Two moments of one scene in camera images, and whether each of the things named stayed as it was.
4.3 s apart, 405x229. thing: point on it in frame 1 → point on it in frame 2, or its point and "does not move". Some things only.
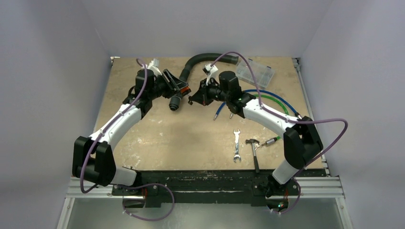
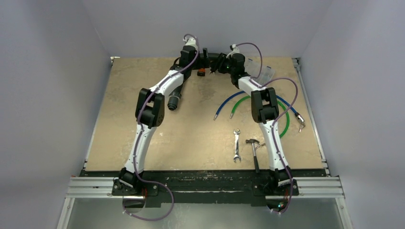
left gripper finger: x=174 y=83 → x=205 y=53
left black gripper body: x=161 y=88 → x=202 y=63
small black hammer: x=253 y=141 does not move
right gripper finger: x=204 y=89 → x=219 y=59
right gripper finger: x=200 y=98 → x=215 y=67
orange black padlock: x=186 y=90 → x=201 y=72
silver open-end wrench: x=237 y=155 does not move
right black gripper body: x=204 y=93 → x=219 y=61
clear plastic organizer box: x=263 y=74 does not move
